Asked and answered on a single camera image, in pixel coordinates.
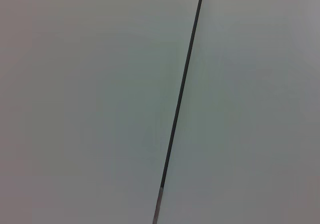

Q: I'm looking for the dark wall panel joint strip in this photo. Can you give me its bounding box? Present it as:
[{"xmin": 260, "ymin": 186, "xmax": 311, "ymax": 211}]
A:
[{"xmin": 152, "ymin": 0, "xmax": 207, "ymax": 224}]

